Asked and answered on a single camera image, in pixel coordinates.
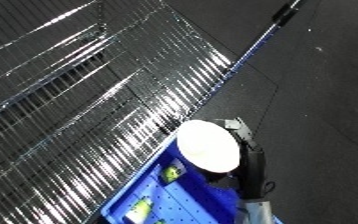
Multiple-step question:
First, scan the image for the white paper cup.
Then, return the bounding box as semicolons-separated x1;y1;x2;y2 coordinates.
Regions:
175;119;243;174

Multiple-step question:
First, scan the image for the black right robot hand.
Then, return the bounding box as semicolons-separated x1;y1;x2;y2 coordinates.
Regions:
207;117;277;202

